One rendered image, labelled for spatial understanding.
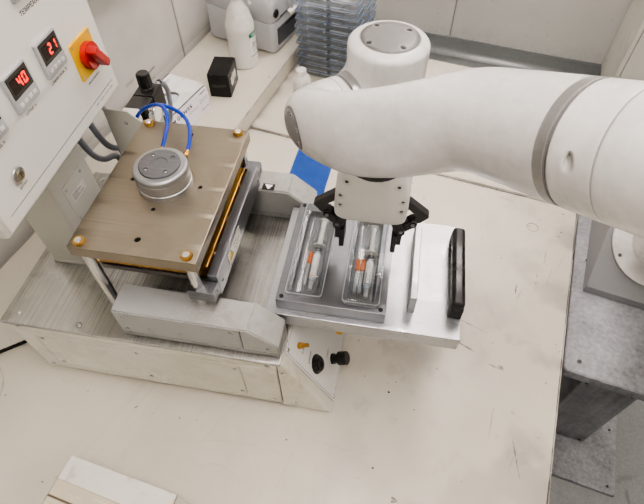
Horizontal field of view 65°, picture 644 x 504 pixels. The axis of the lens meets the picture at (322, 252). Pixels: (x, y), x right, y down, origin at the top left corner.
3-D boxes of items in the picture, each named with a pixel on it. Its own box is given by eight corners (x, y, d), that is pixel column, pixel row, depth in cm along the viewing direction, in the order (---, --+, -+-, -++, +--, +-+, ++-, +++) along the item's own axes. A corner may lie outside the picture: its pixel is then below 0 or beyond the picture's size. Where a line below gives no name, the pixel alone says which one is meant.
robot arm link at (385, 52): (360, 174, 57) (427, 148, 59) (369, 70, 46) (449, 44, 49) (324, 132, 61) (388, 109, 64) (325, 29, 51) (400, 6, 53)
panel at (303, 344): (333, 401, 90) (283, 352, 77) (354, 267, 108) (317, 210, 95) (343, 401, 89) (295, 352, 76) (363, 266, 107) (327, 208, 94)
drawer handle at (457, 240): (447, 317, 75) (452, 303, 72) (448, 241, 84) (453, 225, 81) (460, 319, 75) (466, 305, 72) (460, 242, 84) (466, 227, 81)
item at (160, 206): (51, 278, 74) (6, 221, 64) (133, 142, 93) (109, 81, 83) (208, 301, 72) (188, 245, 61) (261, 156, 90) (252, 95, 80)
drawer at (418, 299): (266, 323, 79) (261, 297, 73) (294, 220, 92) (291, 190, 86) (455, 352, 76) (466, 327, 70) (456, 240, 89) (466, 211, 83)
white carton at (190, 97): (121, 146, 126) (111, 122, 120) (175, 96, 139) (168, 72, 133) (160, 160, 123) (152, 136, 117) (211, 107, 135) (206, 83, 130)
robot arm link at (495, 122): (462, 268, 33) (286, 161, 58) (631, 184, 38) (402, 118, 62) (451, 138, 28) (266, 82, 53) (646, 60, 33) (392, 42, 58)
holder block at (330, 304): (276, 307, 77) (275, 298, 75) (301, 211, 89) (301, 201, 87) (384, 323, 75) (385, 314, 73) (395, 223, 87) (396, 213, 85)
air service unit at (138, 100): (134, 170, 95) (107, 104, 83) (162, 122, 104) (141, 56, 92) (160, 173, 94) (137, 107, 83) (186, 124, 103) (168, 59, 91)
